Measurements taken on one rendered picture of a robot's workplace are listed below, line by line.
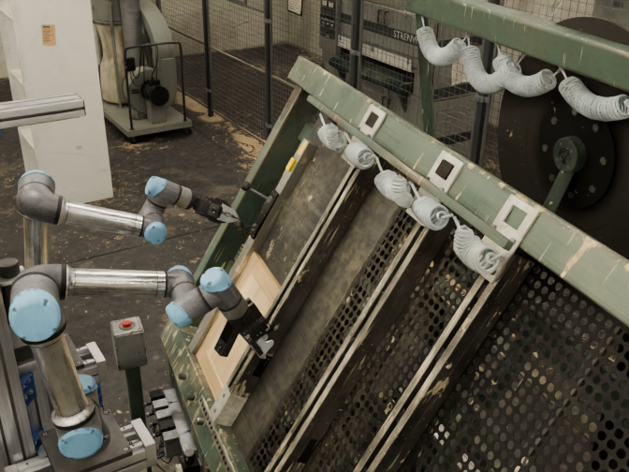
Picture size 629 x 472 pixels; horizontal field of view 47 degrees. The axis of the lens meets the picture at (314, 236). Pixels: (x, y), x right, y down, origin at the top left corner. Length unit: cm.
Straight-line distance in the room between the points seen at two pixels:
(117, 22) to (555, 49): 642
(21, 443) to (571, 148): 191
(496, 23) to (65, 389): 172
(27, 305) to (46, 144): 441
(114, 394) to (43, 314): 237
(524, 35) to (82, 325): 336
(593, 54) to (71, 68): 463
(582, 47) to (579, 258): 82
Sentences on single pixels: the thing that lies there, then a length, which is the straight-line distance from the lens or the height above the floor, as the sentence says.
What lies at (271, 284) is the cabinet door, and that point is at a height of 130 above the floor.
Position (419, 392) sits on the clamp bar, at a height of 150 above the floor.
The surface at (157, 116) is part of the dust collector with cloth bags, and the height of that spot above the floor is 24.
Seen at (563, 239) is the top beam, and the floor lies 193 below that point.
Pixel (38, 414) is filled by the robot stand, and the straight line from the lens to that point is 255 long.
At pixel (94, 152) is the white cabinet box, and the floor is 44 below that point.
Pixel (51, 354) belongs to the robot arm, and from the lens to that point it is 199.
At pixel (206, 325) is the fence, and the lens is 287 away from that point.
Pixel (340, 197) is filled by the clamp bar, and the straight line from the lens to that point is 232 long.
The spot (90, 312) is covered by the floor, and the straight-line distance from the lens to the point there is 495.
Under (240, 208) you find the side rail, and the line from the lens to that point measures 294.
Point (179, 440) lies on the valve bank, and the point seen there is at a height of 74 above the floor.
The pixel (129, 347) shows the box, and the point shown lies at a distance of 307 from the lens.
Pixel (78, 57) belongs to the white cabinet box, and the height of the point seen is 123.
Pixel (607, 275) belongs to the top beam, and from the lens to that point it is 151.
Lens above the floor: 263
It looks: 27 degrees down
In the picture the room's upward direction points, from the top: 1 degrees clockwise
